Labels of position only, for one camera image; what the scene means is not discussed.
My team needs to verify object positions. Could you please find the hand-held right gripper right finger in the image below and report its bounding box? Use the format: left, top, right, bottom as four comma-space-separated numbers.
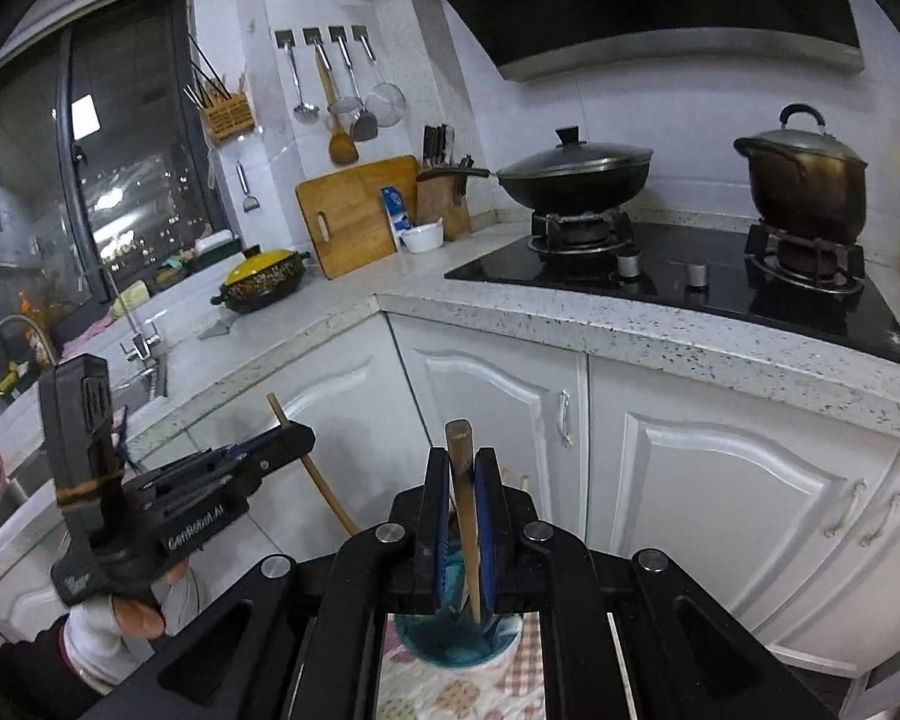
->
474, 448, 833, 720

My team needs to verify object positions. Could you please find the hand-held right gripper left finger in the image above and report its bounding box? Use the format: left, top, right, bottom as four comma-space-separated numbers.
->
109, 448, 455, 720

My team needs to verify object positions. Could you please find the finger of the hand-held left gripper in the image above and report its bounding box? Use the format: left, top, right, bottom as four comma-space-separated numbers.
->
136, 441, 260, 492
225, 424, 317, 497

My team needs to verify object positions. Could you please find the dark brown wooden chopstick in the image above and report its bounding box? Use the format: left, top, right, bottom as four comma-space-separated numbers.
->
444, 420, 485, 625

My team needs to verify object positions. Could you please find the floral white cup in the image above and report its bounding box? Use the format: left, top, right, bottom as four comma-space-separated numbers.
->
392, 610, 527, 674

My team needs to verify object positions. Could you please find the person's left forearm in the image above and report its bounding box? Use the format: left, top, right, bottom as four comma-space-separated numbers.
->
0, 598, 132, 720

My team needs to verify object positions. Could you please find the person's left hand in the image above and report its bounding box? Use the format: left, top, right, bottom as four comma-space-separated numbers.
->
111, 559, 192, 644

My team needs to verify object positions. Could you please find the chrome kitchen faucet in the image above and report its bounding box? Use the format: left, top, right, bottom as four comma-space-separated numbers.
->
103, 265, 172, 400

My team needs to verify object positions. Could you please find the yellow lidded casserole pot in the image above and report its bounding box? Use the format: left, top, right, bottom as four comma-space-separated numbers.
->
210, 245, 313, 314

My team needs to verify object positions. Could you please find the patterned floral table cloth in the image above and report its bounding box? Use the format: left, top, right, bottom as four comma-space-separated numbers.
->
375, 607, 638, 720

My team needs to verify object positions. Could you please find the green dish container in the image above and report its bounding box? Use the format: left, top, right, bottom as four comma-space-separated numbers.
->
152, 231, 242, 291

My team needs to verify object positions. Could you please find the wooden cutting board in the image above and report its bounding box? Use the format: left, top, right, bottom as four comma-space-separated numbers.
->
295, 155, 421, 282

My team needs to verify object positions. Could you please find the white bowl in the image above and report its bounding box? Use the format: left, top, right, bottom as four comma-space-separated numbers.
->
400, 217, 446, 254

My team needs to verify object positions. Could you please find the metal peeler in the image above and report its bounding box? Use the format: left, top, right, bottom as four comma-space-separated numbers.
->
235, 160, 263, 215

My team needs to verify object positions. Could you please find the blue white carton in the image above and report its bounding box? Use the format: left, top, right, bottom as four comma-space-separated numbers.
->
379, 186, 411, 253

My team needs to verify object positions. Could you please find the wooden knife block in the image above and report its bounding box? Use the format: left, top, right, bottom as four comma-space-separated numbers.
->
415, 124, 475, 242

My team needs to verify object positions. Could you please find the dark framed window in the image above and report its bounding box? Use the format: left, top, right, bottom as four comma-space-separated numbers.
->
0, 0, 242, 415

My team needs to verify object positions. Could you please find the wooden spatula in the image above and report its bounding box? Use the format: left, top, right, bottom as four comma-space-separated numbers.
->
304, 28, 361, 167

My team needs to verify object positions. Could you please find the black glass gas stove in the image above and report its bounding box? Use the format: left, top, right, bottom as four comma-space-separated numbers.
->
442, 210, 900, 370

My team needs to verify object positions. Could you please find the black wok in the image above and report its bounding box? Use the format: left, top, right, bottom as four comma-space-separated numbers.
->
461, 152, 655, 214

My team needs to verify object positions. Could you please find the black wok lid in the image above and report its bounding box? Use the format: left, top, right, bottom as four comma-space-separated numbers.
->
495, 125, 655, 175

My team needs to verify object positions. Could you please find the steel stock pot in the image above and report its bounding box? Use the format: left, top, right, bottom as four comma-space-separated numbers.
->
733, 142, 871, 246

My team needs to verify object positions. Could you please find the steel pot lid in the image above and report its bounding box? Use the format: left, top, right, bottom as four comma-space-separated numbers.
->
733, 103, 869, 166

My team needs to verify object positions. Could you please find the black range hood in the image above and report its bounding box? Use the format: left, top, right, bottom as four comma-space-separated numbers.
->
390, 0, 869, 83

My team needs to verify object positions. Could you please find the wooden wall utensil holder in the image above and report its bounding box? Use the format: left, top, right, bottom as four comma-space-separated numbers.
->
184, 32, 261, 145

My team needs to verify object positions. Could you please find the wire skimmer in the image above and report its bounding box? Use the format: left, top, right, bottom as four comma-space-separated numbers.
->
351, 25, 408, 128

